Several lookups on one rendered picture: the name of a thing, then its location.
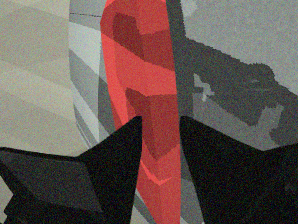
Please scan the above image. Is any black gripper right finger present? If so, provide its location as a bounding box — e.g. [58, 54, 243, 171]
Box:
[180, 116, 298, 224]

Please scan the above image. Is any red lid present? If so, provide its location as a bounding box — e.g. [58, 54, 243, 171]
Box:
[100, 0, 181, 224]

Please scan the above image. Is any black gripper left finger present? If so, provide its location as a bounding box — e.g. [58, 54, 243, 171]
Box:
[0, 116, 142, 224]

